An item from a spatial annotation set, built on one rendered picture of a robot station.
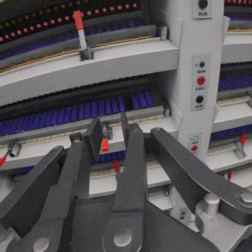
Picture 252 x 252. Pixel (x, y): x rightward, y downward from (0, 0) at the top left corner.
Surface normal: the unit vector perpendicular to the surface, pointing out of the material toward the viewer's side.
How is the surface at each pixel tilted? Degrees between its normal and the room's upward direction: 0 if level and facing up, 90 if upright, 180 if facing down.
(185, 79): 90
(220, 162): 19
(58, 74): 110
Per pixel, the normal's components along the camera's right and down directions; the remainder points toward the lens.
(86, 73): 0.14, 0.76
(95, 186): -0.11, -0.63
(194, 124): 0.10, 0.50
